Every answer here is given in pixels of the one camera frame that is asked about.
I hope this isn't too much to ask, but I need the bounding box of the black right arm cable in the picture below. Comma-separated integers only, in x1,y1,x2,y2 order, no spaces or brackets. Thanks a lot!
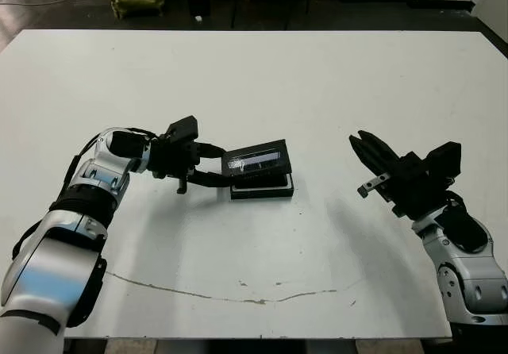
444,190,468,213

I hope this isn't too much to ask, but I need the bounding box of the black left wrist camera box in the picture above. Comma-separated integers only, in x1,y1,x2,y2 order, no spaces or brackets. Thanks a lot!
164,114,198,144

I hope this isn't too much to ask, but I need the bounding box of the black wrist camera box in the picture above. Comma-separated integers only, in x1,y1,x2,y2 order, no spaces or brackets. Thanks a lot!
164,114,198,144
426,142,462,180

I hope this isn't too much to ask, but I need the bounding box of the black box lid with print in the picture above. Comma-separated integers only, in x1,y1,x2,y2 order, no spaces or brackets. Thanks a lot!
221,139,294,177

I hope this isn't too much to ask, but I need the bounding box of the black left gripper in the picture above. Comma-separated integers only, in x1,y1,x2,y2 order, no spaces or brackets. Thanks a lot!
148,135,232,194

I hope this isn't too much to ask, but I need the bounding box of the black box base white lining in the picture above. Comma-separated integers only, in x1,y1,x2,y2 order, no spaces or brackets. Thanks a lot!
229,173,294,202

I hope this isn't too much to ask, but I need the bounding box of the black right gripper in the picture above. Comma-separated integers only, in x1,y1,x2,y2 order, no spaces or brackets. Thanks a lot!
348,130,453,218

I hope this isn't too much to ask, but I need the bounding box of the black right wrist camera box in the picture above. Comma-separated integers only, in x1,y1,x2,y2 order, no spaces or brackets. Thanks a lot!
426,142,462,180

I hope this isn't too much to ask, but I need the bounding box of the white door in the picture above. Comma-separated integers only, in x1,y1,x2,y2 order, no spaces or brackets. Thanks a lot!
471,0,508,41

